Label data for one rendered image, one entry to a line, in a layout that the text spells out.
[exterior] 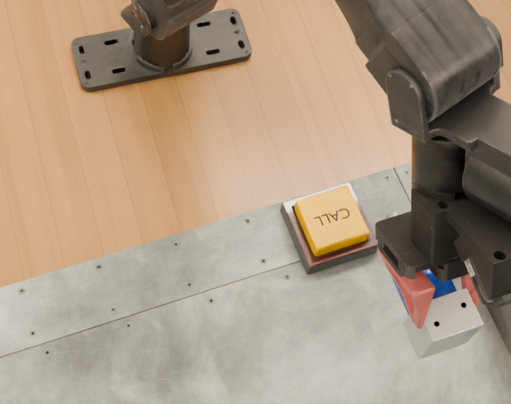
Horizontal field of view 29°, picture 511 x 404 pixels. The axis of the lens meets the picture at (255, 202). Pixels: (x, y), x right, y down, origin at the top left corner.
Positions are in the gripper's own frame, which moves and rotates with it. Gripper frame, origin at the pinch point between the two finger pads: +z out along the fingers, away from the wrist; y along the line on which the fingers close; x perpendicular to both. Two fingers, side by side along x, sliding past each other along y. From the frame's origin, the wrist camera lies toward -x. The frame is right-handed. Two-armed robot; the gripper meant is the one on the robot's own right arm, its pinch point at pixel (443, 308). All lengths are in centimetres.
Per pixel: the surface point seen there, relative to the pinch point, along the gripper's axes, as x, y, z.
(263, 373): 10.3, -14.2, 11.8
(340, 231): 17.8, -1.9, 3.6
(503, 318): 6.0, 10.4, 10.9
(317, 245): 17.1, -4.8, 3.9
